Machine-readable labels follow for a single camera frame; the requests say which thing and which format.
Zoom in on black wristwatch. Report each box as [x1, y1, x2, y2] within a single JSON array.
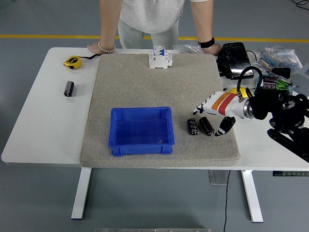
[[197, 36, 215, 48]]

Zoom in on yellow lemon-shaped object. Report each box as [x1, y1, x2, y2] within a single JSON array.
[[229, 87, 248, 99]]

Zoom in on dark battery with white print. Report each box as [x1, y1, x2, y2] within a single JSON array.
[[187, 117, 199, 136]]

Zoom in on beaded bracelet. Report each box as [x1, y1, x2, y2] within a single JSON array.
[[98, 41, 116, 54]]

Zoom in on thin grey pen tool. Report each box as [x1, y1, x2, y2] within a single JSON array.
[[268, 71, 299, 88]]

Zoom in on black foam block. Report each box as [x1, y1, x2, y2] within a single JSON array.
[[272, 67, 292, 79]]

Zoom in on black table control panel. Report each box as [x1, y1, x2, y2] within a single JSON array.
[[272, 171, 309, 177]]

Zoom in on blue plastic box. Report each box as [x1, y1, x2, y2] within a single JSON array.
[[107, 106, 175, 157]]

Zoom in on grey metal floor plate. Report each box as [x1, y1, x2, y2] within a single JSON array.
[[209, 170, 230, 186]]

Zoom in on green plastic parts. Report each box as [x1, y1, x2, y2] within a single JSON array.
[[275, 79, 290, 92]]

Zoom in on light blue dish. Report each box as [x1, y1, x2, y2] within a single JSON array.
[[256, 73, 294, 96]]

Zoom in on dark battery with silver stripe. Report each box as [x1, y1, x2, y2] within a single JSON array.
[[63, 81, 75, 98]]

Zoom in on large brown capacitor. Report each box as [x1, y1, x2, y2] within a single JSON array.
[[262, 75, 278, 90]]

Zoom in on robot right hand white shell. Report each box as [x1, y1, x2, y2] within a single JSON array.
[[192, 90, 246, 138]]

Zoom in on bag of blue resistors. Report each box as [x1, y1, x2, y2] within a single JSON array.
[[255, 45, 303, 73]]

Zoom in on person's right hand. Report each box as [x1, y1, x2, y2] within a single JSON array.
[[86, 43, 116, 55]]

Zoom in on grey-brown mat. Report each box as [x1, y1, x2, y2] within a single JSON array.
[[79, 53, 241, 168]]

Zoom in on plain dark brown battery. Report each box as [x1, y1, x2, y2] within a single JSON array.
[[198, 116, 215, 137]]

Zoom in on glossy black device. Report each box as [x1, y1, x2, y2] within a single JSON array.
[[216, 41, 255, 80]]

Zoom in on person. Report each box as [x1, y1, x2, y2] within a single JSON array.
[[86, 0, 222, 57]]

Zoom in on looped black floor cable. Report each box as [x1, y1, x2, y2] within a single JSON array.
[[292, 0, 309, 10]]

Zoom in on clear plastic bag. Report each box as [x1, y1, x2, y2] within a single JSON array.
[[172, 43, 203, 54]]

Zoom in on white circuit breaker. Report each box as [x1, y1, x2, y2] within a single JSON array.
[[148, 45, 174, 70]]

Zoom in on person's left hand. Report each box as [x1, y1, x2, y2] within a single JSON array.
[[201, 43, 222, 57]]

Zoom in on white table leg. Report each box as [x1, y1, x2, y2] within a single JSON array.
[[240, 170, 264, 223], [70, 168, 92, 220]]

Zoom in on yellow tape measure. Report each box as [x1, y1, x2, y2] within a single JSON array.
[[63, 53, 101, 71]]

